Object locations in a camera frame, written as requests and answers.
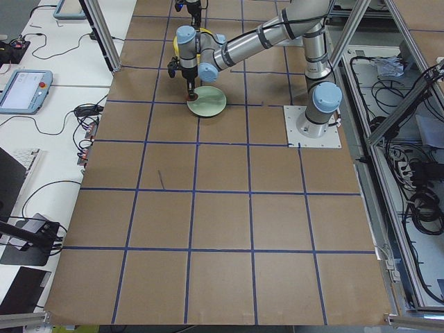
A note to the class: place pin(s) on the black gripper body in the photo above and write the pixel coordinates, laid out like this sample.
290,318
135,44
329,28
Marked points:
189,73

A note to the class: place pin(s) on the brown bun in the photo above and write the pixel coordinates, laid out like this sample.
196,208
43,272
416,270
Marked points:
190,99

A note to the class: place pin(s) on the pale green plate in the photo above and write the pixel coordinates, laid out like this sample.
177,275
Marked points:
210,102

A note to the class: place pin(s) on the black power adapter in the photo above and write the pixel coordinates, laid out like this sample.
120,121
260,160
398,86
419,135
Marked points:
88,110

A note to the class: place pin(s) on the blue teach pendant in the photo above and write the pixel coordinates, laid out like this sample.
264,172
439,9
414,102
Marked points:
69,9
25,91

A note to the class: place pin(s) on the white keyboard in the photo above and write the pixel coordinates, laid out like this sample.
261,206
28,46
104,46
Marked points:
30,158

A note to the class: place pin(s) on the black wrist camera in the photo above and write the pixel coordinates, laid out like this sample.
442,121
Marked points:
173,66

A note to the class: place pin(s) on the aluminium frame post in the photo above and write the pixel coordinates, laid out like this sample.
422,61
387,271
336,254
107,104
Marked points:
100,29

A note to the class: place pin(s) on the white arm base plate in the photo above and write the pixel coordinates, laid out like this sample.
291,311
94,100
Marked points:
329,137

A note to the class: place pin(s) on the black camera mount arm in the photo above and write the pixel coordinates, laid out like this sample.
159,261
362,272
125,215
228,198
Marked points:
43,239

